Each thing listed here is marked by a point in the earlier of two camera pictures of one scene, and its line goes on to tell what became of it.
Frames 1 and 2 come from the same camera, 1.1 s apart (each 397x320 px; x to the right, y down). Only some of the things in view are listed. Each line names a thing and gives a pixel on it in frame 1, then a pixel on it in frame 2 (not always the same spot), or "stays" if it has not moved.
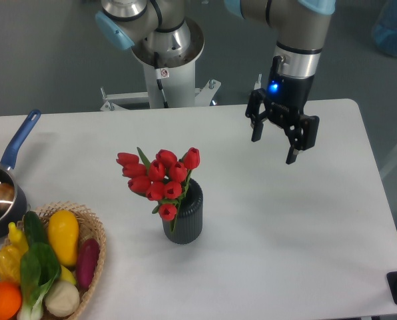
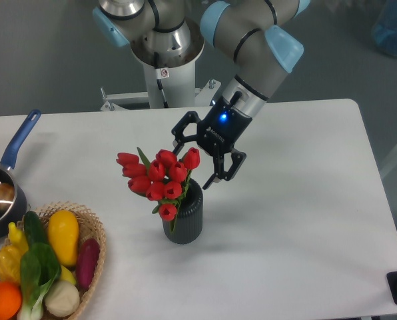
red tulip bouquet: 164,178 stays
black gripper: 288,96 -> 219,132
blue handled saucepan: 5,197 stays
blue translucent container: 392,31 stays
